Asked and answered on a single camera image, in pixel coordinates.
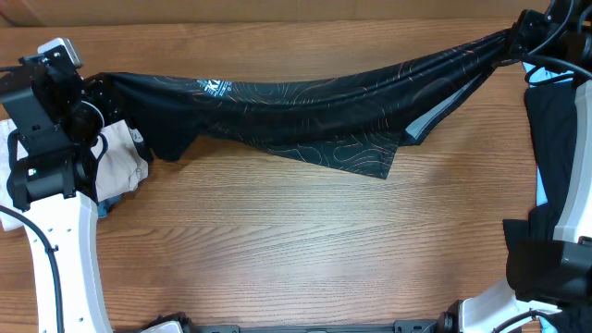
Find plain black garment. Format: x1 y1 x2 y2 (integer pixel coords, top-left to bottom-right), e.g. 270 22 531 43
501 82 582 260

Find black orange patterned t-shirt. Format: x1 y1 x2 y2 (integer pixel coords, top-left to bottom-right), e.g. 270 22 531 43
101 31 507 179

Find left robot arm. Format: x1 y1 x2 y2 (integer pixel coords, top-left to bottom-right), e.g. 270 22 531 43
1 64 112 332

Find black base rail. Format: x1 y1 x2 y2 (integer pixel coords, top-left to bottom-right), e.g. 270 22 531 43
147 312 463 333

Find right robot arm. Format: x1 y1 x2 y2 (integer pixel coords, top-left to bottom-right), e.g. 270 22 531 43
433 1 591 332

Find light blue garment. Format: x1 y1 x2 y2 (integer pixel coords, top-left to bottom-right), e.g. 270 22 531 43
524 64 576 208

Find folded blue jeans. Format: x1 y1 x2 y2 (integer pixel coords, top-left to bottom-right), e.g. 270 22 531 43
97 194 123 218

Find folded beige pants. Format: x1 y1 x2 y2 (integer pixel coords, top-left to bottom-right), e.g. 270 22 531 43
1 118 149 211

